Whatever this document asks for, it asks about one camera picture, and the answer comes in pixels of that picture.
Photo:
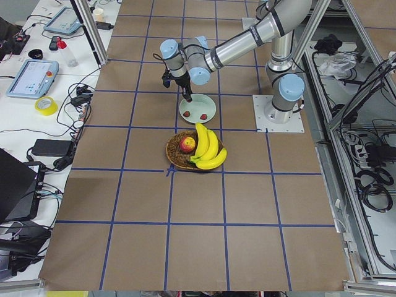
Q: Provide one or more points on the black power adapter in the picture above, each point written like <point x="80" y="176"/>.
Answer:
<point x="51" y="148"/>

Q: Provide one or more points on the red capped clear bottle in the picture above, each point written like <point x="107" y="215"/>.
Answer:
<point x="66" y="53"/>

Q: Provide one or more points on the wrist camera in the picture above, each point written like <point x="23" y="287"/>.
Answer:
<point x="167" y="77"/>

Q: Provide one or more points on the aluminium frame post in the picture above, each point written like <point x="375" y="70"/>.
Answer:
<point x="92" y="35"/>

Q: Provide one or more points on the blue teach pendant far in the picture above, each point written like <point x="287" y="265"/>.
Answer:
<point x="64" y="22"/>

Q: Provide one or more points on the black phone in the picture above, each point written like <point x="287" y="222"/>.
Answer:
<point x="53" y="46"/>

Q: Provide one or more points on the yellow banana bunch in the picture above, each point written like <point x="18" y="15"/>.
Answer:
<point x="207" y="155"/>

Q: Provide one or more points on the light green plate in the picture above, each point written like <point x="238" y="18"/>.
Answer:
<point x="200" y="104"/>

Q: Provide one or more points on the yellow tape roll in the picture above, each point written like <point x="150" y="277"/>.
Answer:
<point x="46" y="106"/>

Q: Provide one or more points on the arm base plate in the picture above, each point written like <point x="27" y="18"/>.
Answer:
<point x="269" y="119"/>
<point x="248" y="22"/>

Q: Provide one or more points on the white paper cup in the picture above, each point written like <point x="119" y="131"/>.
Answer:
<point x="98" y="14"/>

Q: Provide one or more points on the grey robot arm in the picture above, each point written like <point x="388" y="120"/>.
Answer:
<point x="193" y="61"/>

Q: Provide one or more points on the black laptop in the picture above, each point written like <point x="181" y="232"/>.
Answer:
<point x="20" y="186"/>

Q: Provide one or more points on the red apple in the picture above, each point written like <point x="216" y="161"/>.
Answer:
<point x="187" y="144"/>

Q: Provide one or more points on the blue teach pendant near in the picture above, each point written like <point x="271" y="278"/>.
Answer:
<point x="34" y="79"/>

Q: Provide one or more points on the blue teach pendant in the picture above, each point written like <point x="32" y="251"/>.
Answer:
<point x="64" y="22"/>
<point x="34" y="79"/>

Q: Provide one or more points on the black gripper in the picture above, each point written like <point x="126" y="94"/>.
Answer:
<point x="181" y="80"/>

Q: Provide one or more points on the brown wicker basket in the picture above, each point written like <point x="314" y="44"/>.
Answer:
<point x="176" y="156"/>

